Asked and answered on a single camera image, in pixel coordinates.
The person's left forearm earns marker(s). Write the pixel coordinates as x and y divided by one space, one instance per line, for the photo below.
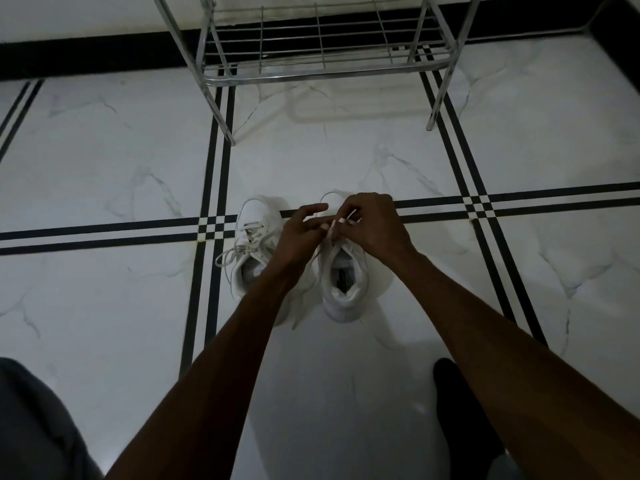
220 389

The person's grey trouser leg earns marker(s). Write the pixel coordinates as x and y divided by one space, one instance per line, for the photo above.
35 424

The person's left thumb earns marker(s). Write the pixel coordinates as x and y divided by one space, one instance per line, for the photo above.
320 226

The person's right fingers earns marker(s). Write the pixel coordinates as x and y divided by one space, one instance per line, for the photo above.
345 214

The person's black sock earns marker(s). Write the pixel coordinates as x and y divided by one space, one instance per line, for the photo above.
462 419

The person's right forearm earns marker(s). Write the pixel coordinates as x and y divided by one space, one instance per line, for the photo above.
505 374

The person's right hand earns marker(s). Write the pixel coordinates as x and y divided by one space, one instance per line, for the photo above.
377 229

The white sneaker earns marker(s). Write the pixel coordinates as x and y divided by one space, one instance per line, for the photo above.
345 279
257 219

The person's left hand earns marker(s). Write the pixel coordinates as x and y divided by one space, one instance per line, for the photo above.
295 244

